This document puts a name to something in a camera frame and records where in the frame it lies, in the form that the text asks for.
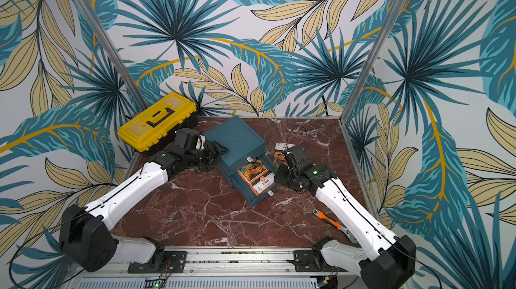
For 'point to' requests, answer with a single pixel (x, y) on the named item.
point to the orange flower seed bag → (281, 148)
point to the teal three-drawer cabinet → (243, 144)
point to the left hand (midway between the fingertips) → (225, 157)
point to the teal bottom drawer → (246, 190)
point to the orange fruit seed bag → (256, 175)
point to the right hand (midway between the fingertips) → (278, 177)
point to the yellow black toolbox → (176, 115)
